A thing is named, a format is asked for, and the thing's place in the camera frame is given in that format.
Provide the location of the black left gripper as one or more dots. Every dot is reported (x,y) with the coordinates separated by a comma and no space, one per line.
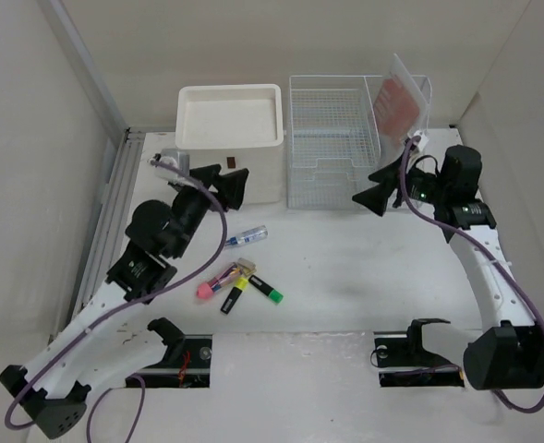
(230,186)

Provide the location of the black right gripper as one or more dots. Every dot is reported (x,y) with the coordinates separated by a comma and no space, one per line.
(376,198)

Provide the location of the red booklet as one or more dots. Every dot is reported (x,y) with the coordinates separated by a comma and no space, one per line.
(401,109)

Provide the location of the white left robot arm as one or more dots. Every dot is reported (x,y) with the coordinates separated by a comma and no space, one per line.
(100,348)

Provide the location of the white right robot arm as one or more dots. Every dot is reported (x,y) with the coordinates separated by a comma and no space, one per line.
(509,354)

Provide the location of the white three-drawer storage box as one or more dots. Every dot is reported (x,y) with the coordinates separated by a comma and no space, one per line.
(236,126)

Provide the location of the small clear glue bottle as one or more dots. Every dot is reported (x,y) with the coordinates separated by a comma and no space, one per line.
(247,237)

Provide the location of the yellow cap black highlighter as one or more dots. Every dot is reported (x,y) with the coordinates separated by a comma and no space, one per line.
(233,296)

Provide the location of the green cap black highlighter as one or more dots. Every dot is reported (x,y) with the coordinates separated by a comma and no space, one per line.
(266,289)

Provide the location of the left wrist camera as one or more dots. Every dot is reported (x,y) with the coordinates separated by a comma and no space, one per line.
(175,158)

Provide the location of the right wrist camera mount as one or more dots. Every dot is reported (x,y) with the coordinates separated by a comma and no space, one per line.
(417,143)

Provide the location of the white wire mesh organizer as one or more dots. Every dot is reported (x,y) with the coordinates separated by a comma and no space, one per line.
(334,140)

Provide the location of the aluminium frame rail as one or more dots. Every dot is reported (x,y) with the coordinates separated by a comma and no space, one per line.
(101,237)

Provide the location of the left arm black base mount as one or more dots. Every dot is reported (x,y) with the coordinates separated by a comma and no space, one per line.
(186,362)

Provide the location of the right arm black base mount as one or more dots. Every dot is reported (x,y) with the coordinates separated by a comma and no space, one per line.
(427,354)

